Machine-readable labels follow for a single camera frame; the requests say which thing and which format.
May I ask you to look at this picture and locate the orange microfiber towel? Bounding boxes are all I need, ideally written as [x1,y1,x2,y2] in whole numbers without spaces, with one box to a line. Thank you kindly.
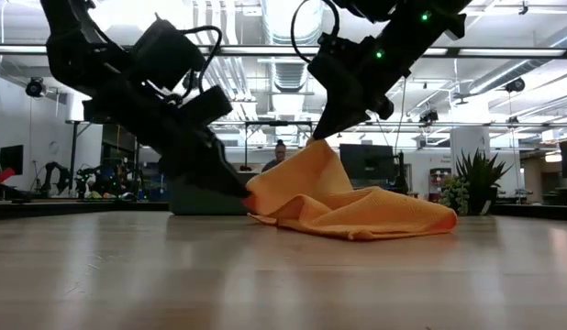
[240,138,459,243]

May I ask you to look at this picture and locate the pale trailing succulent sprig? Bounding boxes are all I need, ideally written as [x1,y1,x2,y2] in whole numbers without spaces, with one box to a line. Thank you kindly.
[438,175,472,215]

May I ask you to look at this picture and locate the black aluminium rig frame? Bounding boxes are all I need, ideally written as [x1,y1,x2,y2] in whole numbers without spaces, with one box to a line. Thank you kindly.
[0,43,567,222]

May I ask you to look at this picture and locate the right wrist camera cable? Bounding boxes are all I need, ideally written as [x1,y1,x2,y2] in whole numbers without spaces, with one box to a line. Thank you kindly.
[290,0,342,65]

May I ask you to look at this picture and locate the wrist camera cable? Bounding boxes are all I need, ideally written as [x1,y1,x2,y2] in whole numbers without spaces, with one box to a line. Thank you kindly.
[180,25,224,95]
[290,0,342,65]

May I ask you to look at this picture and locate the teal plastic bin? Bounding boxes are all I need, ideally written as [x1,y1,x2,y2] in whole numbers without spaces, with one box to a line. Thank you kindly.
[167,171,260,216]

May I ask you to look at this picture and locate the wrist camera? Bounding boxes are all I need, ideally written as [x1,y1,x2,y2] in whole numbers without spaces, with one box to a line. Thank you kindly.
[129,17,206,91]
[307,34,376,93]

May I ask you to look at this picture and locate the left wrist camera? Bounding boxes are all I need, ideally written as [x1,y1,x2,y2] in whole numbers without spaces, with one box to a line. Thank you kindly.
[129,17,206,91]

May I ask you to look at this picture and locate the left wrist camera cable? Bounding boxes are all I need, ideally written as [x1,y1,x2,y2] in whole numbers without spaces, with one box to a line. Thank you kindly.
[180,25,224,95]

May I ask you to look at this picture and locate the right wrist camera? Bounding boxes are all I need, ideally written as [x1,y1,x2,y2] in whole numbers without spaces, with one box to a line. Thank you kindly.
[307,34,376,93]

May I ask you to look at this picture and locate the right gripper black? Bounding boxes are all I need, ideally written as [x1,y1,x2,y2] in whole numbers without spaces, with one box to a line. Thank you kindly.
[312,27,414,140]

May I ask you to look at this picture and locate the black ceiling-mounted device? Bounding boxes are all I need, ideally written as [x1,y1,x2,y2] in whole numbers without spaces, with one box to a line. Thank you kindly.
[418,107,440,125]
[504,76,527,94]
[24,76,47,99]

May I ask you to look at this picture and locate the red and white shelf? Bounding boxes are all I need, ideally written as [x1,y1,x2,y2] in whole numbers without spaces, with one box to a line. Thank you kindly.
[428,167,452,202]

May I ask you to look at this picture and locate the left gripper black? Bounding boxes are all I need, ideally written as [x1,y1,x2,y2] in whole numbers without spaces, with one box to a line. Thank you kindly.
[81,77,250,199]

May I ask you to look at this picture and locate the black background rack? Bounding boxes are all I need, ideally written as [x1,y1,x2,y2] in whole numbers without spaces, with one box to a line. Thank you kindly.
[101,122,143,201]

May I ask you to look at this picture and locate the spiky potted green plant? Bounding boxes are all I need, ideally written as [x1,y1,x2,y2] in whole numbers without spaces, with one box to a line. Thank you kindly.
[453,147,515,216]

